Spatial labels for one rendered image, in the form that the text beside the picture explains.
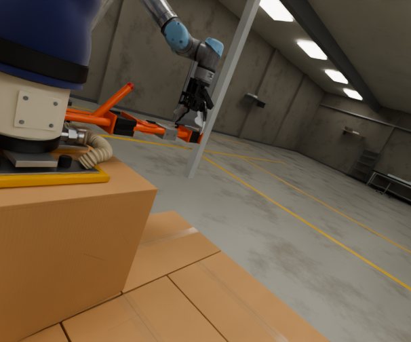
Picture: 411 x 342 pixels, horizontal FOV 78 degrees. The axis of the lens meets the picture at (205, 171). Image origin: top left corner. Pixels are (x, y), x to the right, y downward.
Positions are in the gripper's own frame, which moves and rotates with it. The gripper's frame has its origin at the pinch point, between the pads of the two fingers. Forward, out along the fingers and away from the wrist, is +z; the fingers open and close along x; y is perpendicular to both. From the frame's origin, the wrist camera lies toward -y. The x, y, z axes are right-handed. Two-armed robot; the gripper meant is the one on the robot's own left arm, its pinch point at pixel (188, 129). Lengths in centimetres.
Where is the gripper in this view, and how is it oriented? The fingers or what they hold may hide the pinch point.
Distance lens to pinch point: 109.1
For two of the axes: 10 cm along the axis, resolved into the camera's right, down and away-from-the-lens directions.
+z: -3.6, 9.0, 2.7
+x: 7.3, 4.5, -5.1
